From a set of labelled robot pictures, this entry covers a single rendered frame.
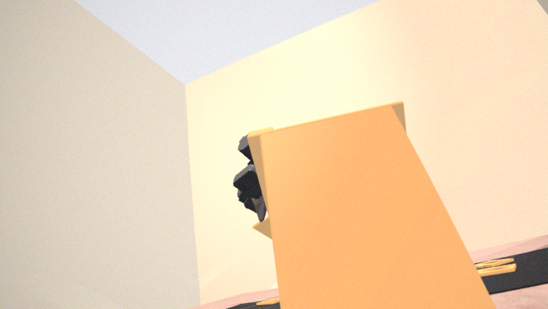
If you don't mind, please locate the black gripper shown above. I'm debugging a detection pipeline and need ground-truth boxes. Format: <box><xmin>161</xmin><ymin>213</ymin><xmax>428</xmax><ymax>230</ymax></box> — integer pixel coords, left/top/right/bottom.
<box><xmin>233</xmin><ymin>164</ymin><xmax>267</xmax><ymax>222</ymax></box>

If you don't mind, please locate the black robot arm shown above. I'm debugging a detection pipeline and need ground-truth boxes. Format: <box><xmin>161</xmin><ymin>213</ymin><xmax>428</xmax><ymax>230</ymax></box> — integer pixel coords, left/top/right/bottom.
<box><xmin>237</xmin><ymin>134</ymin><xmax>256</xmax><ymax>213</ymax></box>

